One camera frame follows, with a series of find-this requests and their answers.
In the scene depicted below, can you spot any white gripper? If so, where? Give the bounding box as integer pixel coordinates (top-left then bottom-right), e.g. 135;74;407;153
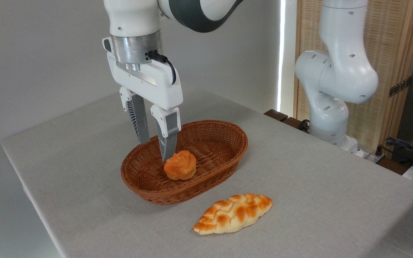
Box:
102;37;184;163

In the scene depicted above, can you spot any round orange bread bun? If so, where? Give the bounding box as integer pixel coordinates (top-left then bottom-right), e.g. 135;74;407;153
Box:
163;150;197;181

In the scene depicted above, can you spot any braided golden bread loaf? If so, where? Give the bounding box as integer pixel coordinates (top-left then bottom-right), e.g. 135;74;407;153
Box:
192;193;273;235

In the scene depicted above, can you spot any brown wicker oval basket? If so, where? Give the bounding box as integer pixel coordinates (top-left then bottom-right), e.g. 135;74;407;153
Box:
120;120;249;205

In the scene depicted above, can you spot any dark brown wooden furniture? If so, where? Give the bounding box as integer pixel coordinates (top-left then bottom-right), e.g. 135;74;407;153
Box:
264;109;311;133

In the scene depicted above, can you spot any white power strip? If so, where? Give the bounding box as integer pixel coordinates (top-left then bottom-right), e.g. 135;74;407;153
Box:
356;148;386;164

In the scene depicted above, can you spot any black screen hinge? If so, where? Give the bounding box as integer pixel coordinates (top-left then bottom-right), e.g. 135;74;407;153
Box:
389;77;412;98

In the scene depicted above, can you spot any bamboo folding screen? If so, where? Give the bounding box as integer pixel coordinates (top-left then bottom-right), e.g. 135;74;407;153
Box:
294;0;413;158

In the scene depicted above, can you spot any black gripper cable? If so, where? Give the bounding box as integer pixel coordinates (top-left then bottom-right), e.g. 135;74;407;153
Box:
147;50;177;85

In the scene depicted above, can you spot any black cable bundle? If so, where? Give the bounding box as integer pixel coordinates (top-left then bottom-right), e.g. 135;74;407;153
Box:
385;133;413;169

